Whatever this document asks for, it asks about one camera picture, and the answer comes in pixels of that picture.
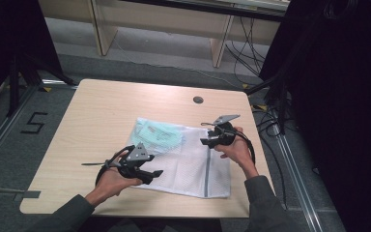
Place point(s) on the black curtain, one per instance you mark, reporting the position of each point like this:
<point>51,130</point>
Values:
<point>13,38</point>
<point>341,96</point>

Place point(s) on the metal floor rail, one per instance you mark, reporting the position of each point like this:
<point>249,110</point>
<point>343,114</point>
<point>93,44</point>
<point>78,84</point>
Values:
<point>298,180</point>
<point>0,135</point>

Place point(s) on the white mesh laundry bag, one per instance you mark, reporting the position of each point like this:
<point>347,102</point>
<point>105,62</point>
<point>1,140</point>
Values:
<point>190,167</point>

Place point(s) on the light wooden desk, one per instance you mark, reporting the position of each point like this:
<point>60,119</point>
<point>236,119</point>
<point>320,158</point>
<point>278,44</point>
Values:
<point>161,22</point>

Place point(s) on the person's left hand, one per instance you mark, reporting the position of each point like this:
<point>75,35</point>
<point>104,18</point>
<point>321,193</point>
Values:
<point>109,185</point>

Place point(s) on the round dark table grommet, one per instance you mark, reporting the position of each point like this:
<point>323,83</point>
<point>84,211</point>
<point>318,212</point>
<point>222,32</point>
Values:
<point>198,100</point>

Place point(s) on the mint green garment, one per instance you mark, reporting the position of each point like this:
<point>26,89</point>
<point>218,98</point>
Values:
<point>157,135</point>

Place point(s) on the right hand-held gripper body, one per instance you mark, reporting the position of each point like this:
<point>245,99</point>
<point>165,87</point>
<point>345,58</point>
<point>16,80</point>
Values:
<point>227,133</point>

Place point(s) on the black metal stand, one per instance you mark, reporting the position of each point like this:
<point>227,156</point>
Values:
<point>14,83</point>
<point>281,96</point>

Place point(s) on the person's right hand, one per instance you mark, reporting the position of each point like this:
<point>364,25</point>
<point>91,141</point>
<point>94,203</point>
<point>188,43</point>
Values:
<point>240,151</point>

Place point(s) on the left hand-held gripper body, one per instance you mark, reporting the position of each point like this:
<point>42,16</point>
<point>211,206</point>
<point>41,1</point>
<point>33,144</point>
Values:
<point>133,167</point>

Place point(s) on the person's legs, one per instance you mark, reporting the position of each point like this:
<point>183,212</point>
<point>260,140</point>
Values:
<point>161,225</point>

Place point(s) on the grey floor tape strip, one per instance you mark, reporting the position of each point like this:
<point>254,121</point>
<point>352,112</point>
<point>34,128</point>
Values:
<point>27,195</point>

